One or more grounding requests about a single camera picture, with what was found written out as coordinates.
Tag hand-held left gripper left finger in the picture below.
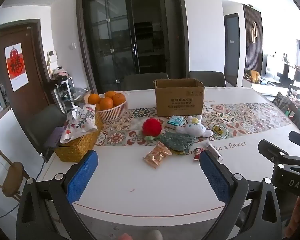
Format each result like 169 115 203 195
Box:
16 150 99 240

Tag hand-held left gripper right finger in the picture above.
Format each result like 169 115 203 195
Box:
199 151 282 240

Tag small red packet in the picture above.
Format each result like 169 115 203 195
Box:
193 148 205 160

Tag green knitted cloth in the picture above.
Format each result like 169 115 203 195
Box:
160 131 196 154

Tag white plush toy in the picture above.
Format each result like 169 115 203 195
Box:
175 114 213 138

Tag orange snack packet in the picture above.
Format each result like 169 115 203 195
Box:
143 141 173 170

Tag teal tissue pack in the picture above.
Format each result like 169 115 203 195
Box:
166 115 185 130

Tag red plush strawberry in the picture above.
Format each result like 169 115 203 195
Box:
142 118 163 142

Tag brown cardboard box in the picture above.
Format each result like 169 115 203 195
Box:
154 78 205 117

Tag white tube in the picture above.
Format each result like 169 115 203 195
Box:
204 140 223 162

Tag yellow woven basket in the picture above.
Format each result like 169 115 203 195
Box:
54 112 103 163

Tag chair with patterned cushion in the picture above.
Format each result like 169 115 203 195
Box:
271 91 300 130

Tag patterned table runner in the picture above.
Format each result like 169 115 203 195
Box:
94 102 294 147

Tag purple box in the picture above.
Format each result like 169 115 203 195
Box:
44 126 65 149

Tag floral cloth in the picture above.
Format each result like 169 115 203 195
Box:
60 104 98 144

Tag white tv cabinet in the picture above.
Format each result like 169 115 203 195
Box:
242 76 278 95

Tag dark side chair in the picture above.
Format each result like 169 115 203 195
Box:
24 104 67 160

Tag white ribbed fruit basket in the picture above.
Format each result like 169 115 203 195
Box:
91 91 129 122

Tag wooden chair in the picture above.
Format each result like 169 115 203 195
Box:
0 145 30 203

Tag pile of oranges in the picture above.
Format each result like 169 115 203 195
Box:
87 91 127 112

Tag clear plastic bag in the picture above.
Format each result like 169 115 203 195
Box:
70 86 92 103

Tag white shoe rack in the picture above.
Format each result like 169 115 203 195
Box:
54 77 74 110

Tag grey dining chair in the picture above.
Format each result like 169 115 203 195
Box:
187 71 227 88
124 72 169 92

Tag pile of pink clothes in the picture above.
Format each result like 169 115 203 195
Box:
50 67 70 80

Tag dark room door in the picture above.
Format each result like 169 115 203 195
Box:
224 14 240 80

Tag brown door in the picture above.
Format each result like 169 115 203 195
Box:
0 20 52 120

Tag red and white door poster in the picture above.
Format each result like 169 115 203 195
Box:
4 43 29 92

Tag black glass sliding doors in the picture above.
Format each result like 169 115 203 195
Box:
76 0 189 93

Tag black cable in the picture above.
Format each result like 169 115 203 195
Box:
0 152 48 218

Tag dark slatted wall panel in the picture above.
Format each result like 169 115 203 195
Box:
242 4 263 80

